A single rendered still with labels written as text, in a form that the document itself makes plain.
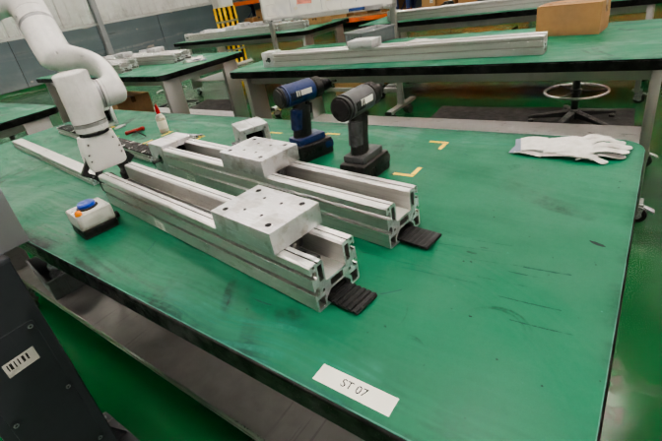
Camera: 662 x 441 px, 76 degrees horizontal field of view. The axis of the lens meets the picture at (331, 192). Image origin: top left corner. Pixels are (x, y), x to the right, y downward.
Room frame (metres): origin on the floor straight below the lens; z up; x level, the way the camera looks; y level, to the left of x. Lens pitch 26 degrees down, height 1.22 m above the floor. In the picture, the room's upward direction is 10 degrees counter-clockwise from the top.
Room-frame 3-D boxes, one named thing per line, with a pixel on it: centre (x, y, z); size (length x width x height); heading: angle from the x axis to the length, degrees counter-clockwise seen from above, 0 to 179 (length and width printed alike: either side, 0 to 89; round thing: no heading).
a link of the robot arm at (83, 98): (1.16, 0.60, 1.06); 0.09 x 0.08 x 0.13; 125
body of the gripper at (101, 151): (1.16, 0.60, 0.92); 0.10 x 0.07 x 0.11; 134
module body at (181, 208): (0.83, 0.29, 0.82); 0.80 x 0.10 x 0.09; 44
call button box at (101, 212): (0.95, 0.57, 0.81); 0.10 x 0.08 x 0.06; 134
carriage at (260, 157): (0.96, 0.15, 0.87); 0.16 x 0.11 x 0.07; 44
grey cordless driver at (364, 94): (0.99, -0.12, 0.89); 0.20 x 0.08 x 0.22; 139
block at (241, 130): (1.29, 0.22, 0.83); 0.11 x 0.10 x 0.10; 112
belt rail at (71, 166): (1.61, 1.03, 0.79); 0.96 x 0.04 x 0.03; 44
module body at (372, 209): (0.96, 0.15, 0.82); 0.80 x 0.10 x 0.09; 44
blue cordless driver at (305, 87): (1.19, 0.01, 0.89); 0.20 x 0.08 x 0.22; 122
